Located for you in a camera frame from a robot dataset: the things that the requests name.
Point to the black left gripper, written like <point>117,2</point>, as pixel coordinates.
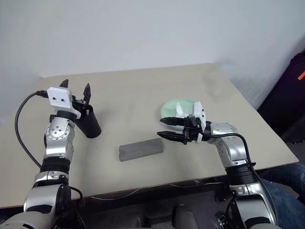
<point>80,106</point>

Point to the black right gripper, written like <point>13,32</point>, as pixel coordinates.
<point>190,131</point>

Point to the light green plate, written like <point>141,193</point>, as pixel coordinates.
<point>169,109</point>

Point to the white tissue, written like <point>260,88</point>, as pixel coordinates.
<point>180,111</point>

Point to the grey glasses case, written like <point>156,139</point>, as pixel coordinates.
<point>140,150</point>

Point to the black plastic cup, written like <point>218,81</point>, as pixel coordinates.
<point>91,128</point>

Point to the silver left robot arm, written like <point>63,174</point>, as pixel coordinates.
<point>57,143</point>

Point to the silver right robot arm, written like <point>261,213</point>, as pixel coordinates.
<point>228,148</point>

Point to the grey rounded shape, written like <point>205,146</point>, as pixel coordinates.
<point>187,217</point>
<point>137,220</point>

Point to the black bag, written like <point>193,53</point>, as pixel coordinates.
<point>286,100</point>

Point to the person leg in blue jeans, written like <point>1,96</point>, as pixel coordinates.
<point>286,190</point>

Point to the orange tag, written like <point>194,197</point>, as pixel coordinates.
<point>301,75</point>

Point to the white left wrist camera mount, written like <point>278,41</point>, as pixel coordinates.
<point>59,97</point>

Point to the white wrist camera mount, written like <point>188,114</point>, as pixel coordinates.
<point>199,112</point>
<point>59,97</point>

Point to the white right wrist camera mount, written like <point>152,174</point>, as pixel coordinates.
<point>199,112</point>

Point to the black table frame bar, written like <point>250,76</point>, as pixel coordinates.
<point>155,193</point>

